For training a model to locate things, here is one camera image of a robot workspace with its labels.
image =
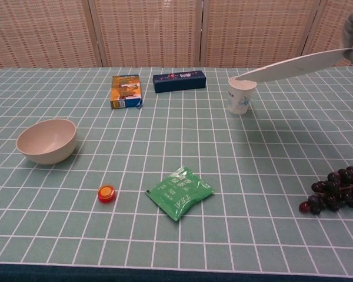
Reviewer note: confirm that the green tea packet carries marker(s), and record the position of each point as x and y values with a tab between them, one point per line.
179	194

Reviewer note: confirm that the white round plate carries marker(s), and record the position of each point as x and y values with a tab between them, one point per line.
294	67

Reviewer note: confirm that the dark purple grape bunch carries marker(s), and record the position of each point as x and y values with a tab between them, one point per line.
335	192

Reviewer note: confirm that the bamboo folding screen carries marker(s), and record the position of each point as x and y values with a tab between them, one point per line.
147	32

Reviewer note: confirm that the orange snack box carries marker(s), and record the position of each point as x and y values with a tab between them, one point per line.
126	91

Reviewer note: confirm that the beige bowl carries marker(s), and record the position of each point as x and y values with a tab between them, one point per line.
48	141

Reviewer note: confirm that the green grid tablecloth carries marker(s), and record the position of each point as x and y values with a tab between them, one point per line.
164	147

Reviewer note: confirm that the red orange bottle cap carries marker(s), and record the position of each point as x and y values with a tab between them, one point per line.
107	193

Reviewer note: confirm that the white paper cup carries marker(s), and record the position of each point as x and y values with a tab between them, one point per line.
239	100

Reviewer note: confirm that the dark blue long box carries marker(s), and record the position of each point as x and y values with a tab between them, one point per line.
179	80

